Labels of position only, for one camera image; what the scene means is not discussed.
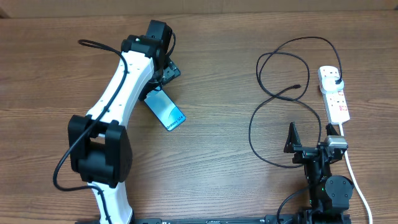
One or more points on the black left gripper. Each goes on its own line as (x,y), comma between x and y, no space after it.
(170,71)

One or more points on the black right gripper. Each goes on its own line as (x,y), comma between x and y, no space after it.
(303,152)

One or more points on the white power extension strip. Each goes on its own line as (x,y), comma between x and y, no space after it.
(335,103)

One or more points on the Samsung Galaxy smartphone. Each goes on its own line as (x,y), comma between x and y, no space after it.
(165,109)

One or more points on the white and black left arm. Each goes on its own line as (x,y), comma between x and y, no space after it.
(99,156)

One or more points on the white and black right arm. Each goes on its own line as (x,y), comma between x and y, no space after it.
(329,194)

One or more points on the white charger plug adapter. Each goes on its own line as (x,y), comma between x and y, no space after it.
(328,85)

